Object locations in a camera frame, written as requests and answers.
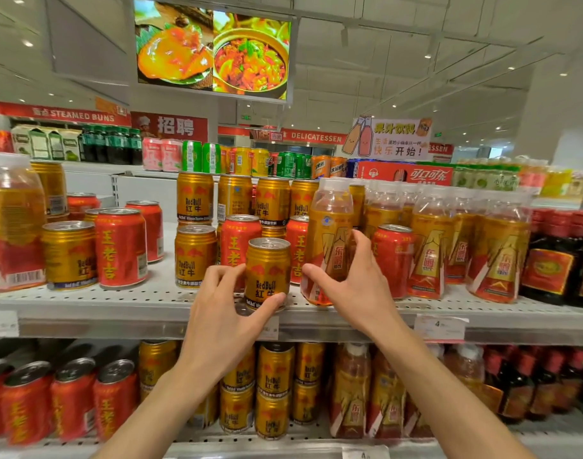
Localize person's left hand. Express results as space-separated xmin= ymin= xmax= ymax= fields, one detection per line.
xmin=177 ymin=264 xmax=287 ymax=384

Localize person's right hand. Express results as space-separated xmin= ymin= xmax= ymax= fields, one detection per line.
xmin=302 ymin=229 xmax=407 ymax=341

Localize orange vitamin drink bottle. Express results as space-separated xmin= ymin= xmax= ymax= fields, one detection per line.
xmin=300 ymin=178 xmax=354 ymax=306
xmin=330 ymin=343 xmax=372 ymax=439
xmin=404 ymin=397 xmax=434 ymax=438
xmin=0 ymin=153 xmax=47 ymax=293
xmin=445 ymin=344 xmax=486 ymax=393
xmin=368 ymin=351 xmax=407 ymax=440

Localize person's left forearm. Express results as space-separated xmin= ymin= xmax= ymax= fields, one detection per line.
xmin=93 ymin=364 xmax=226 ymax=459

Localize person's right forearm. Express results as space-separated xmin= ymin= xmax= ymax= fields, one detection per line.
xmin=369 ymin=320 xmax=536 ymax=459

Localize stack of gold cans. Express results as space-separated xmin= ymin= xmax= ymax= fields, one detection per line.
xmin=138 ymin=340 xmax=327 ymax=440

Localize white perforated metal shelf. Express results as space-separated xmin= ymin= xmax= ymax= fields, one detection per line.
xmin=0 ymin=411 xmax=583 ymax=459
xmin=0 ymin=222 xmax=583 ymax=347

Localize cluster of gold cans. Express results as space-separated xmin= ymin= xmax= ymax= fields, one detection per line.
xmin=175 ymin=172 xmax=367 ymax=288

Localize white back shelf unit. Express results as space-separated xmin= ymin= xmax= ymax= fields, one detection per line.
xmin=62 ymin=161 xmax=180 ymax=209

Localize row of dark green cans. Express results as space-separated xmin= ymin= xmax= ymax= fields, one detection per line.
xmin=270 ymin=152 xmax=313 ymax=179

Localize green white drink can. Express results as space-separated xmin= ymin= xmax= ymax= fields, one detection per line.
xmin=202 ymin=142 xmax=221 ymax=174
xmin=182 ymin=140 xmax=203 ymax=173

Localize row of yellow cans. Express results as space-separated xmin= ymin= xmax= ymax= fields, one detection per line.
xmin=220 ymin=145 xmax=271 ymax=177

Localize pink drink can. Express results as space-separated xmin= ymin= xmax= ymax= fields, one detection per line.
xmin=161 ymin=139 xmax=182 ymax=173
xmin=142 ymin=137 xmax=163 ymax=171

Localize red cola case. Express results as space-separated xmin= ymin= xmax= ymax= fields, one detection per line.
xmin=357 ymin=160 xmax=455 ymax=187

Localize red delicatessen banner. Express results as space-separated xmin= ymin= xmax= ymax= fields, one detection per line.
xmin=218 ymin=126 xmax=348 ymax=145

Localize juice drinks cardboard sign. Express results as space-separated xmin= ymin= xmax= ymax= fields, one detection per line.
xmin=341 ymin=116 xmax=434 ymax=161

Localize red sign with chef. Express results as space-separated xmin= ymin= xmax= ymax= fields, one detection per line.
xmin=131 ymin=112 xmax=209 ymax=144

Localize row of dark green bottles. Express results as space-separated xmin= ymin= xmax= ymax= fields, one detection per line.
xmin=81 ymin=125 xmax=144 ymax=166

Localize row of orange drink bottles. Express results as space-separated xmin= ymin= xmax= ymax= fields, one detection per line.
xmin=363 ymin=179 xmax=534 ymax=304

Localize row of green tea bottles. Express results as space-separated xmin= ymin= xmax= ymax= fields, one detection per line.
xmin=452 ymin=163 xmax=520 ymax=192

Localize green white drink cartons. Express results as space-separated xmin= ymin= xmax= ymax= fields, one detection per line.
xmin=11 ymin=125 xmax=83 ymax=162

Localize row of dark drink bottles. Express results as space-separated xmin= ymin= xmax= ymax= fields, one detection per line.
xmin=519 ymin=208 xmax=583 ymax=309
xmin=480 ymin=346 xmax=583 ymax=423

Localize red steamed buns banner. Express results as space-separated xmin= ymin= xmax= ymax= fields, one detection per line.
xmin=0 ymin=100 xmax=132 ymax=128

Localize hanging food display screen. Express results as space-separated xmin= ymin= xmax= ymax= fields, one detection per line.
xmin=133 ymin=0 xmax=293 ymax=104

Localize row of assorted juice bottles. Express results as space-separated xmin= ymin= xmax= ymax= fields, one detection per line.
xmin=518 ymin=157 xmax=583 ymax=202

